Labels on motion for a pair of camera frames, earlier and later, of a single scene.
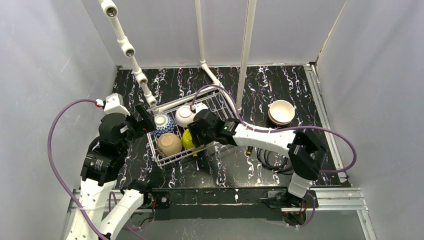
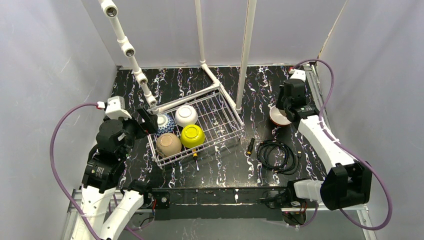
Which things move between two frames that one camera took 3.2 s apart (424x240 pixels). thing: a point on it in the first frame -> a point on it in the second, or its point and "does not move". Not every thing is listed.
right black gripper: [195, 133] -> [284, 103]
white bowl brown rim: [169, 144] does not move
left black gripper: [139, 123] does not move
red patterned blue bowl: [164, 123] does not move
